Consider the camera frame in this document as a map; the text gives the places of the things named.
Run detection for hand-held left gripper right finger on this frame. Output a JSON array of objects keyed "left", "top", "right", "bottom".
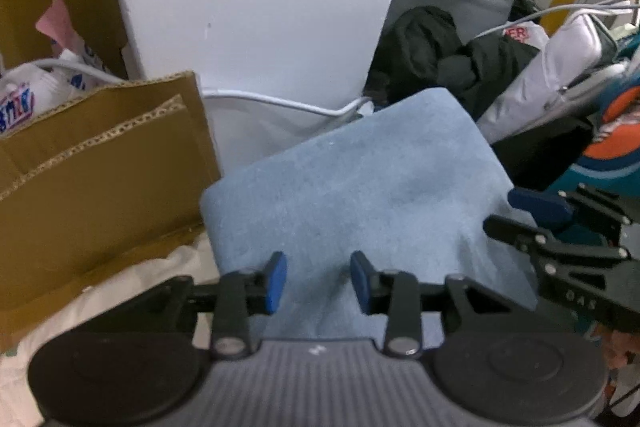
[{"left": 349, "top": 250, "right": 541, "bottom": 359}]

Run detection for white puffy cloth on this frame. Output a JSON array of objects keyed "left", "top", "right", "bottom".
[{"left": 475, "top": 12, "right": 628, "bottom": 146}]

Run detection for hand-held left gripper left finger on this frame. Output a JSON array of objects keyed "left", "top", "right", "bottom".
[{"left": 100, "top": 251, "right": 289, "bottom": 359}]

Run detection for white bag red print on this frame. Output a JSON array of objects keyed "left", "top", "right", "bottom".
[{"left": 492, "top": 22, "right": 551, "bottom": 54}]

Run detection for black garment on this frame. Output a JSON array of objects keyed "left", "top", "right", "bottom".
[{"left": 367, "top": 6, "right": 541, "bottom": 122}]

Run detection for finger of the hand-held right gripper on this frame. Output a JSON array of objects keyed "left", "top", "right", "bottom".
[
  {"left": 482, "top": 214, "right": 632, "bottom": 274},
  {"left": 506, "top": 184, "right": 632, "bottom": 234}
]

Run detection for white cable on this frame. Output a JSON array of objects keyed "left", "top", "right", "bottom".
[
  {"left": 472, "top": 0, "right": 640, "bottom": 42},
  {"left": 202, "top": 90, "right": 376, "bottom": 118},
  {"left": 30, "top": 58, "right": 127, "bottom": 84}
]

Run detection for white printed bed sheet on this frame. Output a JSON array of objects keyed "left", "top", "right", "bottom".
[{"left": 0, "top": 89, "right": 373, "bottom": 427}]

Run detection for teal orange printed cloth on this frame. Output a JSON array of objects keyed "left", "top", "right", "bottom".
[{"left": 550, "top": 72, "right": 640, "bottom": 248}]

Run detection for brown cardboard box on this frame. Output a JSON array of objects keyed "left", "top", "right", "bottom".
[{"left": 0, "top": 0, "right": 223, "bottom": 348}]

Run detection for pink paper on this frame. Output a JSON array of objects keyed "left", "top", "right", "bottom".
[{"left": 35, "top": 0, "right": 89, "bottom": 58}]

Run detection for light blue jeans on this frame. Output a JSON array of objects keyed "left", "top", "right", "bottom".
[{"left": 200, "top": 88, "right": 543, "bottom": 343}]

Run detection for person's right hand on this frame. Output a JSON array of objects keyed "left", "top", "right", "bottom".
[{"left": 595, "top": 324, "right": 640, "bottom": 373}]

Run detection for white bag blue print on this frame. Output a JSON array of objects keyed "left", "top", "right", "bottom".
[{"left": 0, "top": 49, "right": 121, "bottom": 136}]

